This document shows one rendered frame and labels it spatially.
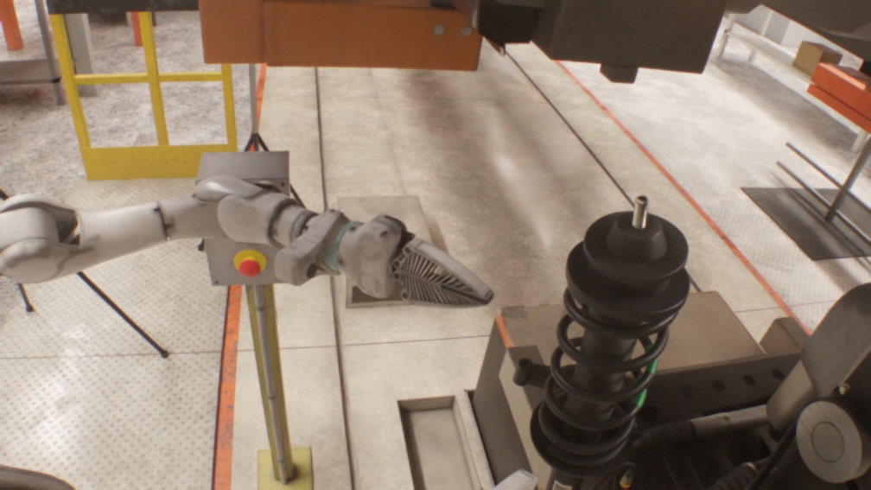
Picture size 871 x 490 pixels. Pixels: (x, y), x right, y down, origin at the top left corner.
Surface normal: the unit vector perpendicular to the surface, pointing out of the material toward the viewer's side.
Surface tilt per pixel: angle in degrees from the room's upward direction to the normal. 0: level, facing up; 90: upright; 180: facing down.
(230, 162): 0
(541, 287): 0
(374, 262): 83
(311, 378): 0
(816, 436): 90
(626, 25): 90
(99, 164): 90
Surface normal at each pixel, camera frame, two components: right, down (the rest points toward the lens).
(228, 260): 0.20, 0.62
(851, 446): -0.97, 0.04
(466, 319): 0.11, -0.78
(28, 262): 0.48, 0.68
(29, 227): 0.46, -0.54
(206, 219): 0.47, 0.36
